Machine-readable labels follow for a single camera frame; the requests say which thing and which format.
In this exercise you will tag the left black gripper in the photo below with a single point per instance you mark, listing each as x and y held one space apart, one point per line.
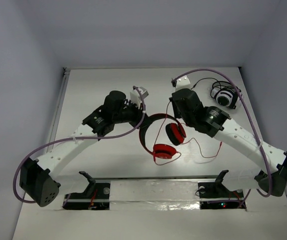
135 118

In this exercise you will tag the red black headphones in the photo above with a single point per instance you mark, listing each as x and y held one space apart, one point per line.
170 135

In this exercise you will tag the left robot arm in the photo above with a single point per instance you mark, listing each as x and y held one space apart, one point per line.
35 182

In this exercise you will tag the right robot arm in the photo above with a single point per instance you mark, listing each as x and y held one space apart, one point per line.
271 177

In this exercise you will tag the white black headphones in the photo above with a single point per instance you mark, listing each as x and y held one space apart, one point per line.
223 92

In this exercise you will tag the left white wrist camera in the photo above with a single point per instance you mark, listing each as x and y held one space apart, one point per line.
137 94

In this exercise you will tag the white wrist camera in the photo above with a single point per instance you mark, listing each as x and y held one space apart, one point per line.
137 94
181 83

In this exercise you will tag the aluminium side rail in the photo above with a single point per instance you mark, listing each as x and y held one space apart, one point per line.
58 107

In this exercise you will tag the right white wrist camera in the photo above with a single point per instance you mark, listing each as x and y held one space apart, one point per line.
181 83

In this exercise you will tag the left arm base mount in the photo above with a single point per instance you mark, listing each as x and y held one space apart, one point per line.
95 197

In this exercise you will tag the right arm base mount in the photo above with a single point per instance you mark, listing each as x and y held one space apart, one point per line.
215 196

